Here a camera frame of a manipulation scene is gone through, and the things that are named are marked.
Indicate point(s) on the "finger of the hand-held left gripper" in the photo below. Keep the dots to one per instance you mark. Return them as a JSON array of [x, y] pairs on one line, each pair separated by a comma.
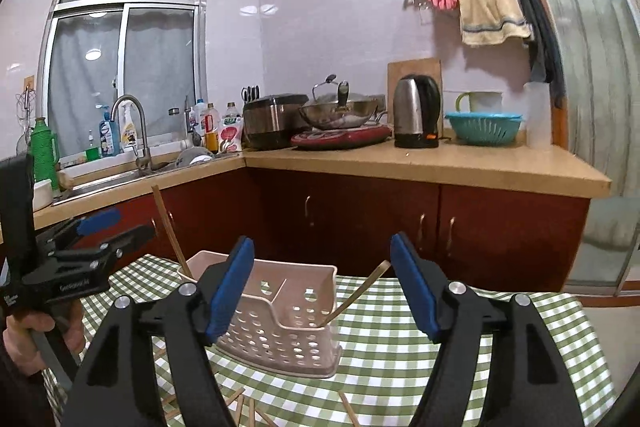
[[130, 237], [100, 220]]

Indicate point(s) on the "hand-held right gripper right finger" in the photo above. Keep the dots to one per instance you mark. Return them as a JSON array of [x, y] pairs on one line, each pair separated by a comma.
[[415, 287]]

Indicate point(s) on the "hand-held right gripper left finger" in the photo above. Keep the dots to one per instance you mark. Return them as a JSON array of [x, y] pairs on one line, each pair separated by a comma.
[[232, 287]]

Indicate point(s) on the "wooden chopstick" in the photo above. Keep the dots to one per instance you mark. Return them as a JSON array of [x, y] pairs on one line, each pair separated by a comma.
[[348, 407], [239, 412], [234, 397], [170, 408], [264, 413], [357, 289], [167, 224]]

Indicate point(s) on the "pink perforated utensil holder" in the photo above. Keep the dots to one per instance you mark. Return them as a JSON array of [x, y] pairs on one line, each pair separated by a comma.
[[280, 337]]

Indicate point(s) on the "person's left hand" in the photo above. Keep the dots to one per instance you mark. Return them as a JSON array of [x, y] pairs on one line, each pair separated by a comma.
[[20, 342]]

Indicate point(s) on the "steel kitchen sink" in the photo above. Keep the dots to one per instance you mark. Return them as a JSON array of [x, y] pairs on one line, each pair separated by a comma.
[[100, 182]]

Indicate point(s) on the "small green bottle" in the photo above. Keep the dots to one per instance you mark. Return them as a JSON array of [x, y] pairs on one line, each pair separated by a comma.
[[92, 149]]

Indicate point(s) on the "blue soap bottle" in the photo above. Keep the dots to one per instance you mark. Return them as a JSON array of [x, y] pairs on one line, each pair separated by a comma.
[[107, 134]]

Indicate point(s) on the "green thermos jug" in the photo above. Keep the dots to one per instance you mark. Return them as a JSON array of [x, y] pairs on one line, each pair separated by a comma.
[[44, 152]]

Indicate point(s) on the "green checked tablecloth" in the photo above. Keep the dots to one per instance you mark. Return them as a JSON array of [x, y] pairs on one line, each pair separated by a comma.
[[380, 372]]

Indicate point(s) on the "white spray bottle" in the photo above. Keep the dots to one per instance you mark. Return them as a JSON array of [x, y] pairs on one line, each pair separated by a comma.
[[128, 132]]

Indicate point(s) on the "red kitchen counter cabinet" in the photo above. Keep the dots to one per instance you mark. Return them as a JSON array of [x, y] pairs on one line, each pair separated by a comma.
[[350, 217]]

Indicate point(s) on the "dishes in sink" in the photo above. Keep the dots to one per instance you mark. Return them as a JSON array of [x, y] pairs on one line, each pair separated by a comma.
[[192, 156]]

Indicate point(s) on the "steel gooseneck faucet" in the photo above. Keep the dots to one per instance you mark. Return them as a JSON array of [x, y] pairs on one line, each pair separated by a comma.
[[141, 127]]

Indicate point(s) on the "oil bottle with red label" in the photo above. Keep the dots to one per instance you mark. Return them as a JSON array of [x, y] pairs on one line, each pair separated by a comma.
[[211, 134]]

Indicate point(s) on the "white plastic bottle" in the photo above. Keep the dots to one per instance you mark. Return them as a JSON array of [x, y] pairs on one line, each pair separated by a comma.
[[199, 119]]

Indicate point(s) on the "pink refill pouch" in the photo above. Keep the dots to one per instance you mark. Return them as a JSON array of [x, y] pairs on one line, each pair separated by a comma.
[[231, 134]]

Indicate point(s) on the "red induction cooker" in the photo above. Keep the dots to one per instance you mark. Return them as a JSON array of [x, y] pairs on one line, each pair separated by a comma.
[[345, 137]]

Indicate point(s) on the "steel rice cooker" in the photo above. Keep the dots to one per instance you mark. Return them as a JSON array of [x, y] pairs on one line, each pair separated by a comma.
[[272, 122]]

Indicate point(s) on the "aluminium sliding window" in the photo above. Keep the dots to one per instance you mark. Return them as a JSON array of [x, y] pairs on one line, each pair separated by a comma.
[[150, 57]]

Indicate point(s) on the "teal plastic colander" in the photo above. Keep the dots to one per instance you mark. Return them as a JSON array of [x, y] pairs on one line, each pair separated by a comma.
[[482, 127]]

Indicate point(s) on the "steel electric kettle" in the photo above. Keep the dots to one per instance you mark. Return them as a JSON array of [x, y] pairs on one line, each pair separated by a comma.
[[412, 112]]

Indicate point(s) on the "steel wok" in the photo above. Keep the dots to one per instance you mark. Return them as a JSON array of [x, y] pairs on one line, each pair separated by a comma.
[[335, 117]]

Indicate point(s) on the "glass wok lid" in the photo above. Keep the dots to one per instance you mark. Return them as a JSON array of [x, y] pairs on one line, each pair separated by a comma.
[[332, 99]]

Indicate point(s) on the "translucent plastic jug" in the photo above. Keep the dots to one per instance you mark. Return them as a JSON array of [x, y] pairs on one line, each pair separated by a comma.
[[536, 117]]

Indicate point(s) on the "wooden cutting board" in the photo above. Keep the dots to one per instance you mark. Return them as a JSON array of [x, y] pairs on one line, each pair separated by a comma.
[[410, 67]]

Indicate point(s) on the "frosted glass sliding door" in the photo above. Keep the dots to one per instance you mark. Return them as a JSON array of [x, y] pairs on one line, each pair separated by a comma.
[[590, 82]]

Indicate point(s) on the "dark hanging cloth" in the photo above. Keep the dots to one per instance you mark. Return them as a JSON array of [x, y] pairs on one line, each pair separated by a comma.
[[540, 37]]

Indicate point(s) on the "beige hanging towel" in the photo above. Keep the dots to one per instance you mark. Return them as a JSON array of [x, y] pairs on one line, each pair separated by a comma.
[[487, 4]]

